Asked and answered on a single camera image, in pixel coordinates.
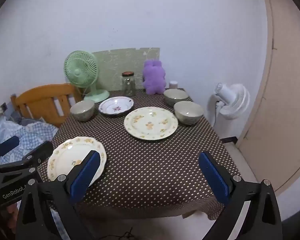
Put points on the black floor threshold strip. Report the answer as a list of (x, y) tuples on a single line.
[(228, 139)]

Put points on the purple plush toy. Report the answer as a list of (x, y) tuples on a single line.
[(153, 77)]

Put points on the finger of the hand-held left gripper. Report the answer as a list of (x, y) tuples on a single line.
[(10, 143), (43, 151)]

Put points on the beige door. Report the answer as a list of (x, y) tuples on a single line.
[(285, 105)]

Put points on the wooden chair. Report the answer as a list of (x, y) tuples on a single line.
[(40, 97)]

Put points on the grey-green ceramic bowl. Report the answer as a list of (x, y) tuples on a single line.
[(188, 112), (82, 111), (176, 95)]

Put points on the grey cloth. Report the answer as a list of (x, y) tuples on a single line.
[(22, 118)]

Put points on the person's left hand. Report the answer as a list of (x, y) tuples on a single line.
[(10, 213)]

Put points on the wall socket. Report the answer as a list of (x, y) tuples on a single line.
[(2, 108)]

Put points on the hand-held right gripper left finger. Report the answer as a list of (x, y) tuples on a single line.
[(86, 177)]

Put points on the glass jar with brown lid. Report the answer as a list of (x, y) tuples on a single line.
[(128, 86)]

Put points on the purple flower deep plate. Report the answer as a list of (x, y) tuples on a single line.
[(116, 105)]

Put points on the blue checkered blanket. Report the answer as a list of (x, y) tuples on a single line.
[(32, 132)]

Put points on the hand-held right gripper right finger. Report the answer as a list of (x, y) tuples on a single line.
[(212, 177)]

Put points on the cotton swab container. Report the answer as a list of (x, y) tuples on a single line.
[(173, 84)]

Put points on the large round yellow-flower plate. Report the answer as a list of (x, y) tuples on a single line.
[(150, 123)]

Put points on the green patterned wall sheet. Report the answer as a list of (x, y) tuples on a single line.
[(120, 60)]

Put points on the scalloped yellow-flower plate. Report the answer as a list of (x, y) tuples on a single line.
[(65, 160)]

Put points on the green desk fan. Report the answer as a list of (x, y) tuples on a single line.
[(81, 67)]

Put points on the brown polka dot tablecloth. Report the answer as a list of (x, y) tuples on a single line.
[(152, 167)]

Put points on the white standing fan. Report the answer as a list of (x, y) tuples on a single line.
[(236, 100)]

